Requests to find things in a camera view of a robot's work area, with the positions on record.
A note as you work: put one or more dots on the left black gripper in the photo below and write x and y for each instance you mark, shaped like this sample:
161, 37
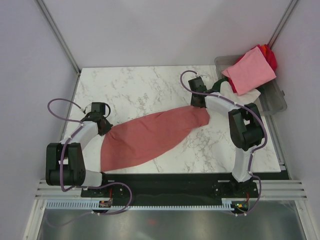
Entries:
107, 128

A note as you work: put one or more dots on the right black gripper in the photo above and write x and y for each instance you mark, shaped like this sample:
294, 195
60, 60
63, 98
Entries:
193, 102

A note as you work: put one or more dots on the salmon red t shirt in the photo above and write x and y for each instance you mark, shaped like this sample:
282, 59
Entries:
145, 138

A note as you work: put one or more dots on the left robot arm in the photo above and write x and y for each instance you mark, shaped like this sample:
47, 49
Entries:
64, 164

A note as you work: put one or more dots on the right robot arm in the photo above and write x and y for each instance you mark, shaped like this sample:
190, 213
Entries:
245, 125

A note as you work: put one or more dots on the dark green t shirt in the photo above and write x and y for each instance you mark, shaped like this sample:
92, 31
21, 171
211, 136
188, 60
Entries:
216, 88

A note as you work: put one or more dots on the light pink t shirt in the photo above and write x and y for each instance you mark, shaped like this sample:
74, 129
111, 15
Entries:
248, 73

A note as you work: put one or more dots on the grey translucent plastic bin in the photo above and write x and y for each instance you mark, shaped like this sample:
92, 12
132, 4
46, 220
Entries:
271, 100

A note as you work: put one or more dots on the right aluminium frame post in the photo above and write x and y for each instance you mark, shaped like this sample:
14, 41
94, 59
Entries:
282, 23

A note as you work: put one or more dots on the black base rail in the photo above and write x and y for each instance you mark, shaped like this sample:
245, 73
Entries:
177, 189

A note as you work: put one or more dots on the white slotted cable duct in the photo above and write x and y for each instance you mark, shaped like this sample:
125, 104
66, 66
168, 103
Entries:
99, 205

